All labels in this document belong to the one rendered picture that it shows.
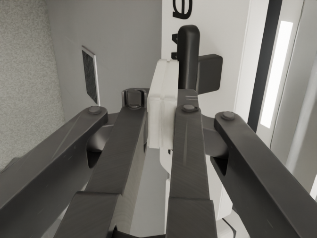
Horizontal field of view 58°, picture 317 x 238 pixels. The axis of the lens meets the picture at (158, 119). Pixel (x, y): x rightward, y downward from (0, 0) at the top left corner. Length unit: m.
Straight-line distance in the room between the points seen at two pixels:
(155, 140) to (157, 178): 0.30
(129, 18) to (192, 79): 0.24
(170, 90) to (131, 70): 0.29
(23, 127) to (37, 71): 0.23
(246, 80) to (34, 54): 0.95
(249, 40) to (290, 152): 0.09
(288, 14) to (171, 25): 0.11
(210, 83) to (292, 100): 0.06
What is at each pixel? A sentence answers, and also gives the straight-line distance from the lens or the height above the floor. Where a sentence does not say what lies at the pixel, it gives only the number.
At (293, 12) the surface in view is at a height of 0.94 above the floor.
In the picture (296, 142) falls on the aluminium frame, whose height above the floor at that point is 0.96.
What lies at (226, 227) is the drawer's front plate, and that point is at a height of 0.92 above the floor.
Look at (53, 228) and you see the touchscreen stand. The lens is 1.35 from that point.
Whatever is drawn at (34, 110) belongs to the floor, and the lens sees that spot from 1.17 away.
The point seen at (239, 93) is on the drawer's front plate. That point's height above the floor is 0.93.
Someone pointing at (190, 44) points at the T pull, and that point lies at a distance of 0.20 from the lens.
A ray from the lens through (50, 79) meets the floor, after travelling 1.14.
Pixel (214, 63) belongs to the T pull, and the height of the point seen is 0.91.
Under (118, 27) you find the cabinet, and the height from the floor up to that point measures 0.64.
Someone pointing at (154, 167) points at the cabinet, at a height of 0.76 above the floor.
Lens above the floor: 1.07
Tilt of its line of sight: 50 degrees down
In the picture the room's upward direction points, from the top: 129 degrees clockwise
